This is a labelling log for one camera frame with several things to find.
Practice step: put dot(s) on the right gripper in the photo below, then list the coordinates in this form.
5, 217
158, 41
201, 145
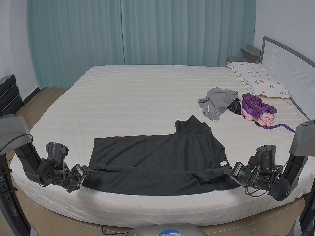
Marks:
242, 174

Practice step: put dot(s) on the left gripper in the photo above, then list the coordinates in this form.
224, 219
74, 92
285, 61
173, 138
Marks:
80, 172

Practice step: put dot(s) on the black T-shirt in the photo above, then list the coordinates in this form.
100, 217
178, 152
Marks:
160, 161

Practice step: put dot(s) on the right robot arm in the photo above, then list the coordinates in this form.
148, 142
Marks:
280, 188

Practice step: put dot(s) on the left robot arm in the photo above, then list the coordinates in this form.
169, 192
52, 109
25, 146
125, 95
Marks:
27, 156

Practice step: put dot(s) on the bed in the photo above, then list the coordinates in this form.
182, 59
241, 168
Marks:
135, 95

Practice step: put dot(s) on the dark grey garment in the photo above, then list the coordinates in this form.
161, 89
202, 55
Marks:
259, 124

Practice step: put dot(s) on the pink garment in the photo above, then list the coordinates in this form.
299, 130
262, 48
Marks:
267, 119

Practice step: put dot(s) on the black glossy garment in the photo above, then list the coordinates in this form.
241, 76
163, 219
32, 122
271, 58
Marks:
235, 107

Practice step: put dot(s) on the purple satin garment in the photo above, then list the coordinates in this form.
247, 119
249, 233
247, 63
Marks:
253, 104

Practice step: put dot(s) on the white printed pillow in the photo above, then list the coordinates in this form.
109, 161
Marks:
258, 79

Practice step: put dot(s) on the grey bedside table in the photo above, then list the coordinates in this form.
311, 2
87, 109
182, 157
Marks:
249, 52

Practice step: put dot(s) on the blue-green curtain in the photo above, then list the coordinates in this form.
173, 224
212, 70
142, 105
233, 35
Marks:
187, 23
73, 33

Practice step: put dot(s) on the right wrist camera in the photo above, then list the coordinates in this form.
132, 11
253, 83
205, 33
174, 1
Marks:
252, 161

